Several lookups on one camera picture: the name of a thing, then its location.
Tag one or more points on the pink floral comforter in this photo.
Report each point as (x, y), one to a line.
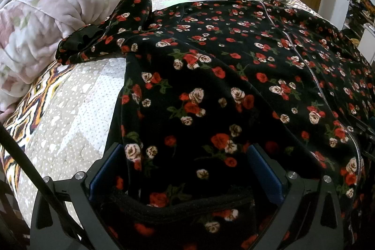
(44, 18)

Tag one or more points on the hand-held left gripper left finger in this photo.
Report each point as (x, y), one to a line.
(104, 168)

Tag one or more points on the quilted patchwork bedspread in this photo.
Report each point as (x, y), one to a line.
(73, 121)

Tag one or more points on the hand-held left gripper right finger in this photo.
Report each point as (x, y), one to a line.
(263, 168)

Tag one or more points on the black floral robe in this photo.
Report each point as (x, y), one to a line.
(205, 77)

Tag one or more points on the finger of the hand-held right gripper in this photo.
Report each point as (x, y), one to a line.
(364, 127)

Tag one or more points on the cluttered white shelf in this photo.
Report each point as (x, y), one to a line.
(357, 12)

